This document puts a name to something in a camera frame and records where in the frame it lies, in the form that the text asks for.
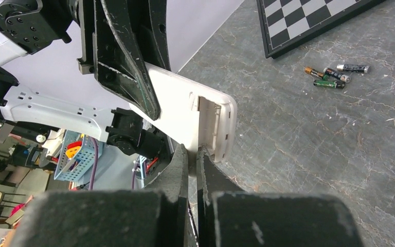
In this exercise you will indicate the black silver battery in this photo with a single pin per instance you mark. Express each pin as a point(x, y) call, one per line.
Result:
point(353, 68)

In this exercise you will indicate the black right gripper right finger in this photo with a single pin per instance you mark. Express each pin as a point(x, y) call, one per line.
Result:
point(230, 216)

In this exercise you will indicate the white remote with dark buttons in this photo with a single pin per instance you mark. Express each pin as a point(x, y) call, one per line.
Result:
point(193, 114)

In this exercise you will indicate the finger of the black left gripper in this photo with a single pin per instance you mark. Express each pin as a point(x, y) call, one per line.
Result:
point(119, 64)
point(148, 20)

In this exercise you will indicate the black grey battery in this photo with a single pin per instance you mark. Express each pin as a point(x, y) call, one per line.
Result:
point(337, 75)

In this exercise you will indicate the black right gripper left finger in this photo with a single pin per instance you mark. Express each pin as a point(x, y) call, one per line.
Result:
point(153, 216)

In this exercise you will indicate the blue perforated basket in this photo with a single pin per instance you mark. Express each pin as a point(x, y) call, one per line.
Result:
point(76, 157)

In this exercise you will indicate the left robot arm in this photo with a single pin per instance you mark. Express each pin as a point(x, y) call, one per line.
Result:
point(27, 27)

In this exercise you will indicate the black white chessboard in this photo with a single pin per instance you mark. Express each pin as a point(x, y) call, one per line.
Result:
point(288, 24)

